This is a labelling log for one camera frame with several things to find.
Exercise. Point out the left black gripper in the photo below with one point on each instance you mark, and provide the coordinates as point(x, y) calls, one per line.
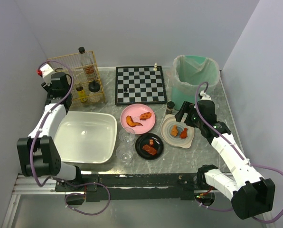
point(45, 86)

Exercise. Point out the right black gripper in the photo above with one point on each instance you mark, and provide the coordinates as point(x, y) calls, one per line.
point(185, 110)

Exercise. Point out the black cap pepper shaker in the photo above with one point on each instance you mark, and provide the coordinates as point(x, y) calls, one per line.
point(170, 107)

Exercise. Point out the brown sauce bottle yellow label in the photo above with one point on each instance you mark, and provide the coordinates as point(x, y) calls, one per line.
point(81, 92)

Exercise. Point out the black lid spice jar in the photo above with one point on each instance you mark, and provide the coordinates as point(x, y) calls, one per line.
point(94, 88)

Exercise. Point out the clear bottle red label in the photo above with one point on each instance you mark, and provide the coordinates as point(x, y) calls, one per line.
point(87, 65)

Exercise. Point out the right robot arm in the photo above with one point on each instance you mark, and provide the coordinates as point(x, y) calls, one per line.
point(249, 192)

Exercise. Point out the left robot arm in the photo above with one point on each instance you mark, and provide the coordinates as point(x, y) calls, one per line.
point(38, 154)

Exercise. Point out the orange nugget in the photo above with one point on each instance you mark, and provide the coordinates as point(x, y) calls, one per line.
point(174, 132)

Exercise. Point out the red chicken piece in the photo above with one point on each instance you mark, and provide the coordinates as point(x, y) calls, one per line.
point(184, 133)

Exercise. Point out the beige blue ceramic plate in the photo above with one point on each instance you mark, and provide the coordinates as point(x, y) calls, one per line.
point(168, 122)

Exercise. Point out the clear bin liner bag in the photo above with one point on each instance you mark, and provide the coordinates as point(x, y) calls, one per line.
point(193, 71)

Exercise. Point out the green trash bin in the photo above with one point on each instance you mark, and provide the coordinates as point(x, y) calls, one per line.
point(184, 92)

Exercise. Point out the orange fried food piece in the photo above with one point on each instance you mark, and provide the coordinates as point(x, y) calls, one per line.
point(145, 116)

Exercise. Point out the white chess piece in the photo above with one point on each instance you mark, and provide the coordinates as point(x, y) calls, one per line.
point(155, 67)

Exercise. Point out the black white chessboard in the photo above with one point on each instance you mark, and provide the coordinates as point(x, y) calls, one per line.
point(145, 86)

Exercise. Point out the pink plate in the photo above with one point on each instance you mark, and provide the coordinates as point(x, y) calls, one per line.
point(135, 111)

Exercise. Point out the white plastic tub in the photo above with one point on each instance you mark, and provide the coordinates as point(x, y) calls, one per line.
point(86, 137)

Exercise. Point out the black round plate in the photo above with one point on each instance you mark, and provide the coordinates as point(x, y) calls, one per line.
point(143, 140)

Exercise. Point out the red meat slab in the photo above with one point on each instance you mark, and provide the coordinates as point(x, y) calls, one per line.
point(149, 149)

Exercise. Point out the chicken wing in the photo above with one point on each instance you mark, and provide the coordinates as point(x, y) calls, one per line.
point(131, 123)

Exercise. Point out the clear plastic cup upper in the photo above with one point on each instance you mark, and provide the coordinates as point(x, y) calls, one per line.
point(127, 136)

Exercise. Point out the clear plastic cup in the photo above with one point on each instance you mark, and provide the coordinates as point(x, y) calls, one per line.
point(124, 153)
point(127, 136)

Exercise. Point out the clear plastic cup lower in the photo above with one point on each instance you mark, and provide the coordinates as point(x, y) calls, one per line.
point(124, 153)

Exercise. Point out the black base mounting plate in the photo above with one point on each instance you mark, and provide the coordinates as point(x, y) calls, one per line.
point(181, 186)

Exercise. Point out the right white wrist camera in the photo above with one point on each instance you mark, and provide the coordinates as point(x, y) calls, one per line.
point(203, 96)

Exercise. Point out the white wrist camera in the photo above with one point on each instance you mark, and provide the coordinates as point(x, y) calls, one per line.
point(46, 72)
point(203, 96)

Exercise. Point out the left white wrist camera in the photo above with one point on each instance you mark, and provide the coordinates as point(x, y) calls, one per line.
point(46, 72)

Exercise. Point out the yellow wire rack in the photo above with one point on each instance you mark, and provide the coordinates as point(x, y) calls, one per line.
point(70, 64)

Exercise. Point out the aluminium rail frame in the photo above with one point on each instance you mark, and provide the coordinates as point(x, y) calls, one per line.
point(34, 207)

